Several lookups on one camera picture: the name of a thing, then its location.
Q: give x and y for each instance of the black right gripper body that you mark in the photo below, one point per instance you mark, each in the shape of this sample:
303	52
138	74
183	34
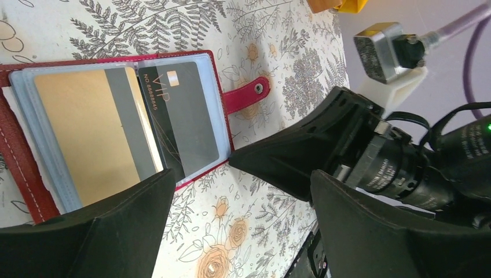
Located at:
447	174

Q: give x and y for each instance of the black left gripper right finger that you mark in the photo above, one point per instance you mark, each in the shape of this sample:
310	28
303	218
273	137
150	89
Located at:
364	237

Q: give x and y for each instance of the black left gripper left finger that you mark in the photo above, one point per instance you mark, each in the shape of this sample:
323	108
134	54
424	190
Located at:
115	237

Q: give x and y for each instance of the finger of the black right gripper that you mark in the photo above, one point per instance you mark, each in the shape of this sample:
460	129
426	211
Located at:
307	149

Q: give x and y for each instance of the red leather card holder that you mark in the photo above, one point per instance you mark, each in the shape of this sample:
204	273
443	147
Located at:
17	152

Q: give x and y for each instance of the black VIP credit card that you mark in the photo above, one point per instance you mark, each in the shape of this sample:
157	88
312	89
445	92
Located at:
179	116

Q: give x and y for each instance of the gold credit card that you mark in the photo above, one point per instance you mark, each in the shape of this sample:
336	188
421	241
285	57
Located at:
102	128

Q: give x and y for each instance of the floral patterned table mat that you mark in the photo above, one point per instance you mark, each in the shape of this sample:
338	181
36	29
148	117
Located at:
228	223

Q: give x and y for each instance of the brown wooden tray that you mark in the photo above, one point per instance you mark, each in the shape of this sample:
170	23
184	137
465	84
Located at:
317	6

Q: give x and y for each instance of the yellow cloth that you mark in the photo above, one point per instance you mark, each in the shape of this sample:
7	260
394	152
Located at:
351	6

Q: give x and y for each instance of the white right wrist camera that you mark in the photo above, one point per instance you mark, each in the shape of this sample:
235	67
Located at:
388	84

